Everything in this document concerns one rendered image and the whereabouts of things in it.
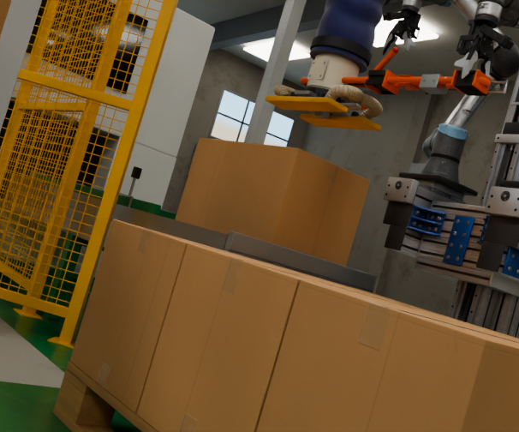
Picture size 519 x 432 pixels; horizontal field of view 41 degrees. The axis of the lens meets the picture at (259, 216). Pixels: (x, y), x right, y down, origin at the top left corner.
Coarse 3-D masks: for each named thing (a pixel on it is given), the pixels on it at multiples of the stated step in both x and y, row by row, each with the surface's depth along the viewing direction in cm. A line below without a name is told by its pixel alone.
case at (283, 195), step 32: (224, 160) 265; (256, 160) 251; (288, 160) 238; (320, 160) 244; (192, 192) 276; (224, 192) 260; (256, 192) 247; (288, 192) 236; (320, 192) 246; (352, 192) 256; (192, 224) 270; (224, 224) 255; (256, 224) 242; (288, 224) 238; (320, 224) 248; (352, 224) 259; (320, 256) 251
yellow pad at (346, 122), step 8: (352, 112) 255; (312, 120) 268; (320, 120) 263; (328, 120) 259; (336, 120) 255; (344, 120) 252; (352, 120) 249; (360, 120) 246; (368, 120) 246; (344, 128) 264; (352, 128) 260; (360, 128) 256; (368, 128) 251; (376, 128) 249
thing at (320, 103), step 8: (272, 96) 255; (280, 96) 252; (288, 96) 251; (296, 96) 253; (320, 96) 242; (272, 104) 260; (280, 104) 256; (288, 104) 252; (296, 104) 248; (304, 104) 245; (312, 104) 241; (320, 104) 237; (328, 104) 234; (336, 104) 235
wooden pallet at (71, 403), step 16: (64, 384) 185; (80, 384) 178; (96, 384) 172; (64, 400) 182; (80, 400) 176; (96, 400) 177; (112, 400) 164; (64, 416) 180; (80, 416) 175; (96, 416) 178; (112, 416) 180; (128, 416) 156
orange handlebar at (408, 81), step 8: (304, 80) 262; (344, 80) 246; (352, 80) 243; (360, 80) 240; (392, 80) 229; (400, 80) 227; (408, 80) 224; (416, 80) 222; (440, 80) 214; (448, 80) 212; (480, 80) 204; (488, 80) 205; (408, 88) 230; (416, 88) 227; (360, 104) 271
